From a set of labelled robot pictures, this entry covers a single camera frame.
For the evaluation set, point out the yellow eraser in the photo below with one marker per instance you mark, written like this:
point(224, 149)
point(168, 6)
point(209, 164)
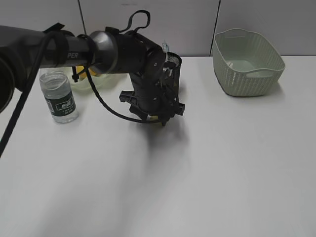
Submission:
point(153, 118)

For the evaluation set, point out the pale green wavy plate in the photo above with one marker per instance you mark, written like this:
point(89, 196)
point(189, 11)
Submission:
point(102, 82)

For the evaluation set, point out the clear water bottle green label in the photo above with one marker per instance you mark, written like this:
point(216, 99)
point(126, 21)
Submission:
point(58, 95)

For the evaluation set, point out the grey grip pen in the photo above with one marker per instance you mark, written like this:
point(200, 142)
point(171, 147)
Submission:
point(165, 49)

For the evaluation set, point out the black mesh pen holder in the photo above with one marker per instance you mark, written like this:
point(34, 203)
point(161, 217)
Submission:
point(173, 65)

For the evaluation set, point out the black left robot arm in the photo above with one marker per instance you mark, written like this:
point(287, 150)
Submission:
point(154, 73)

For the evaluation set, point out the yellow mango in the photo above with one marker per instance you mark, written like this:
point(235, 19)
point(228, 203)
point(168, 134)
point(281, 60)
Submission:
point(83, 74)

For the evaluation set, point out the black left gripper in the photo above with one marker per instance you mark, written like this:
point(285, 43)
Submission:
point(152, 99)

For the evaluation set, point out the pale green plastic basket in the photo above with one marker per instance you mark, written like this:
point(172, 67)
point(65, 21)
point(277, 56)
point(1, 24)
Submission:
point(257, 66)

